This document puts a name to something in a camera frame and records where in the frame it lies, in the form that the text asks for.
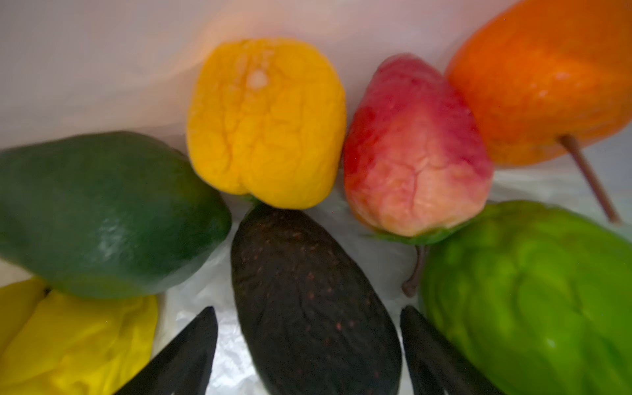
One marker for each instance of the orange tangerine fruit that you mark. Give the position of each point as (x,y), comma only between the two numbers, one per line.
(548,78)

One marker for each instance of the light green bumpy fruit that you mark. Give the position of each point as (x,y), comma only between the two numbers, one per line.
(537,297)

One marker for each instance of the pink peach fruit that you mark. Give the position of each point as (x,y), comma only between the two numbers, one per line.
(415,166)

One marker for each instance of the yellow lemon fruit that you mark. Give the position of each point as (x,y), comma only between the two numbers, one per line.
(53,343)

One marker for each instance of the yellow orange bumpy fruit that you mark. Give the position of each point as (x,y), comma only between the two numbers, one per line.
(268,119)

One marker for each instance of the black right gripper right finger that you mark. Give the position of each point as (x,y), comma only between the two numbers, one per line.
(435,365)

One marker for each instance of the green mango fruit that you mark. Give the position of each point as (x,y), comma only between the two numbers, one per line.
(107,215)

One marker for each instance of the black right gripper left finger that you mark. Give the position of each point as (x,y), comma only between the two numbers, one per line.
(184,366)

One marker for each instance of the dark avocado fruit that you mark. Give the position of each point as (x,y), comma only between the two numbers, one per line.
(312,321)

